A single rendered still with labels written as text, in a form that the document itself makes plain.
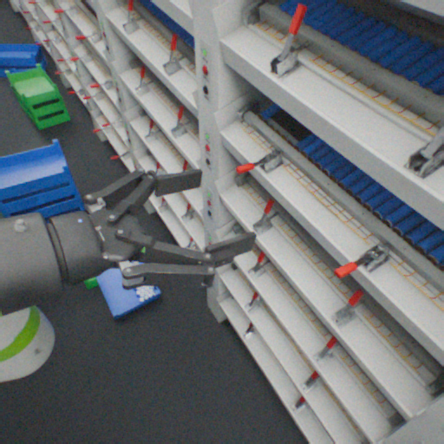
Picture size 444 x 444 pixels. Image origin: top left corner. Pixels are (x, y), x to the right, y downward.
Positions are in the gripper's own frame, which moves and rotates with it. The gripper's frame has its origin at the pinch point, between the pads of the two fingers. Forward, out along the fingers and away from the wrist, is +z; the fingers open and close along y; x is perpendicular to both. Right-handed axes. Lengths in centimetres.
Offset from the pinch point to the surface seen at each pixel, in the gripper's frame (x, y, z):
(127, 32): -8, -84, 21
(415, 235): -2.6, 13.5, 27.9
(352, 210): -4.0, 4.6, 24.5
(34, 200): -84, -108, -9
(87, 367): -111, -41, -10
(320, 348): -45, 11, 32
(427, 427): -25.5, 32.1, 24.1
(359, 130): 11.0, 3.2, 17.9
